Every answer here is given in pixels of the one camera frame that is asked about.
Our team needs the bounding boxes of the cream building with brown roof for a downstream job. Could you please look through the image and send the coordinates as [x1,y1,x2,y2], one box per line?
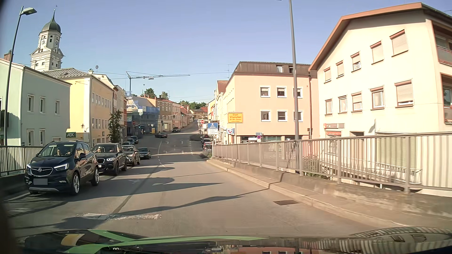
[308,2,452,187]

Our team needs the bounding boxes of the car's own bonnet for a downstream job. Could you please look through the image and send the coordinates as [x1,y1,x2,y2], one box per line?
[16,226,452,254]

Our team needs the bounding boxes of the curved grey lamp post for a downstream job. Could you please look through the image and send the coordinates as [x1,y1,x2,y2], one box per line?
[3,6,37,147]

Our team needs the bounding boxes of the pale green building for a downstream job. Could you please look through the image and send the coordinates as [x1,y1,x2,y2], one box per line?
[0,53,72,147]

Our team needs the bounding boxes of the blue and white road sign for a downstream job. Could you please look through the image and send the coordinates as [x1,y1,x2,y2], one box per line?
[207,122,219,145]

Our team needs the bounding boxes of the yellow building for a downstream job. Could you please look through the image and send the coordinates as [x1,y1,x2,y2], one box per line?
[44,68,115,147]

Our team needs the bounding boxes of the grey car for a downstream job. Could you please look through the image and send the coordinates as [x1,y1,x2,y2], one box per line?
[121,145,141,167]

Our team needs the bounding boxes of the dark blue car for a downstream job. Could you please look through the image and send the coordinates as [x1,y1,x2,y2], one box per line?
[24,140,100,195]

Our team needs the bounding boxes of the grey asphalt road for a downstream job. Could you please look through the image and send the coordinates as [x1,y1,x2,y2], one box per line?
[3,122,385,238]

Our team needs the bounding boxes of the peach building with brown roof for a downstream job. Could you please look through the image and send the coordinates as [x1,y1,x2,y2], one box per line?
[222,61,312,144]

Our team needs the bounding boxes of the small green tree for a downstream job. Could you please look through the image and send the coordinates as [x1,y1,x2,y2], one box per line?
[107,110,123,144]

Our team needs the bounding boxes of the yellow road sign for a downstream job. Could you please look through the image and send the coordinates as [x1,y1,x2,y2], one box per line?
[227,112,244,144]

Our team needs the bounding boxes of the white church tower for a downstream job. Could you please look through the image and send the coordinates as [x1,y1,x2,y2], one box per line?
[30,9,65,72]

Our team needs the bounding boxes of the grey metal bridge railing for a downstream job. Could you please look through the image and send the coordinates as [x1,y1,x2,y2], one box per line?
[213,132,452,194]
[0,145,44,177]

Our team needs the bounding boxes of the black car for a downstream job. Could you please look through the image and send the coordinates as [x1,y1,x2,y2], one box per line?
[91,143,128,176]

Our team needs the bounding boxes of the construction crane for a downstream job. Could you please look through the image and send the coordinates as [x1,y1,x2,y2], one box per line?
[125,71,190,95]

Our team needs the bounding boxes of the row of buildings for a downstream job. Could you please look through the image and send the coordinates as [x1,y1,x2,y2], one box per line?
[207,80,229,144]
[113,85,209,136]

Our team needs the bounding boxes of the trees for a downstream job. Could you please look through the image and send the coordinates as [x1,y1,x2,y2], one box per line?
[143,87,208,110]

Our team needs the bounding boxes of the tall grey lamp post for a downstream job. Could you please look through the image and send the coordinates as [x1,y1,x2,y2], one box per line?
[279,0,301,174]

